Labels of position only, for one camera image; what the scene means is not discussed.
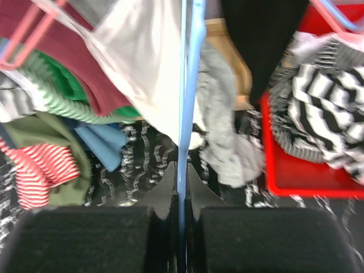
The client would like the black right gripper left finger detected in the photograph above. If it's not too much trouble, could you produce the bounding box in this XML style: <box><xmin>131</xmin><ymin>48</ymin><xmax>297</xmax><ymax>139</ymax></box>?
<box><xmin>5</xmin><ymin>162</ymin><xmax>178</xmax><ymax>273</ymax></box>

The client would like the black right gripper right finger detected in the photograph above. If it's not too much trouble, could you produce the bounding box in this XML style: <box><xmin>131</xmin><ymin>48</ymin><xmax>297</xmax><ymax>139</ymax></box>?
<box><xmin>185</xmin><ymin>164</ymin><xmax>361</xmax><ymax>272</ymax></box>

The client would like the grey tank top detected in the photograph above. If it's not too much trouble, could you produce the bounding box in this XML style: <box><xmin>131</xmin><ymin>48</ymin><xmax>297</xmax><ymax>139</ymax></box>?
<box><xmin>196</xmin><ymin>42</ymin><xmax>265</xmax><ymax>188</ymax></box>

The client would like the purple black striped tank top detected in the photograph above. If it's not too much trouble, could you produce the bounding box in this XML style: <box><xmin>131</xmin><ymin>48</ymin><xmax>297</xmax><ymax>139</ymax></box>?
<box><xmin>268</xmin><ymin>34</ymin><xmax>363</xmax><ymax>172</ymax></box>

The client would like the black white wide-striped top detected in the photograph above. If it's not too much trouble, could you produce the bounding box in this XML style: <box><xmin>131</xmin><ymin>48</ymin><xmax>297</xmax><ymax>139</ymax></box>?
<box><xmin>288</xmin><ymin>64</ymin><xmax>363</xmax><ymax>184</ymax></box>

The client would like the white plain tank top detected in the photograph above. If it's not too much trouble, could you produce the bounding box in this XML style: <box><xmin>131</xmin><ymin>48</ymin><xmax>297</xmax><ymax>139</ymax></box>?
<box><xmin>56</xmin><ymin>0</ymin><xmax>205</xmax><ymax>150</ymax></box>

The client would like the pink wire hanger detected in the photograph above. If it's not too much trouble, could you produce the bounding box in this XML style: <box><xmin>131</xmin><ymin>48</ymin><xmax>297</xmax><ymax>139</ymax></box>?
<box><xmin>310</xmin><ymin>0</ymin><xmax>363</xmax><ymax>34</ymax></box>
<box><xmin>1</xmin><ymin>0</ymin><xmax>67</xmax><ymax>71</ymax></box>

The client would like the light blue wire hanger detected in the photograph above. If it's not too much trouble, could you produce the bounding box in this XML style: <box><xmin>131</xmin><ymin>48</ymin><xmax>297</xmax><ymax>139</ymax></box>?
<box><xmin>176</xmin><ymin>0</ymin><xmax>206</xmax><ymax>272</ymax></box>
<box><xmin>321</xmin><ymin>0</ymin><xmax>363</xmax><ymax>32</ymax></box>

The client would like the light blue tank top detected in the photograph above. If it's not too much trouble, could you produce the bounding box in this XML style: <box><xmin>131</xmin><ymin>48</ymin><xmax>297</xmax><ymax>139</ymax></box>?
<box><xmin>74</xmin><ymin>123</ymin><xmax>127</xmax><ymax>172</ymax></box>

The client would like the red white striped tank top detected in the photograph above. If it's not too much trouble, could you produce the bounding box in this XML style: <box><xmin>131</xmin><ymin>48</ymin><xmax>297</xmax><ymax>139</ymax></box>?
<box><xmin>1</xmin><ymin>139</ymin><xmax>80</xmax><ymax>210</ymax></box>

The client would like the olive green tank top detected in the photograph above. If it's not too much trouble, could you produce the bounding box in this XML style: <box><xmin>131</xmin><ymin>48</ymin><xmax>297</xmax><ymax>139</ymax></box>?
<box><xmin>1</xmin><ymin>113</ymin><xmax>92</xmax><ymax>209</ymax></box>

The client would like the green white striped tank top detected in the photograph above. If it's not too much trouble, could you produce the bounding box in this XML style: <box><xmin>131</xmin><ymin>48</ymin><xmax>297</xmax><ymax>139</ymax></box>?
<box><xmin>4</xmin><ymin>61</ymin><xmax>136</xmax><ymax>125</ymax></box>

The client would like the maroon tank top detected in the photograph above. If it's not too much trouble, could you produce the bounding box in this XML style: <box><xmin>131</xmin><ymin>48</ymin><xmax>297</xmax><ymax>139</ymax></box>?
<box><xmin>1</xmin><ymin>0</ymin><xmax>131</xmax><ymax>116</ymax></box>

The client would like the red plastic bin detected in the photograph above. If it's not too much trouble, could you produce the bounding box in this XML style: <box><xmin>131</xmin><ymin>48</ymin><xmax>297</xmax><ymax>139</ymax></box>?
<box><xmin>261</xmin><ymin>4</ymin><xmax>363</xmax><ymax>198</ymax></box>

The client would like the wooden clothes rack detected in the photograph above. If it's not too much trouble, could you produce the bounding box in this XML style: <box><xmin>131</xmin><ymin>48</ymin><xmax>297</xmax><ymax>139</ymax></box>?
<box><xmin>133</xmin><ymin>18</ymin><xmax>254</xmax><ymax>121</ymax></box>

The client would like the black garment on rack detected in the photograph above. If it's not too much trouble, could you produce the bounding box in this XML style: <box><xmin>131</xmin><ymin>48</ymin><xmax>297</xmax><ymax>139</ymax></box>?
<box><xmin>221</xmin><ymin>0</ymin><xmax>309</xmax><ymax>105</ymax></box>

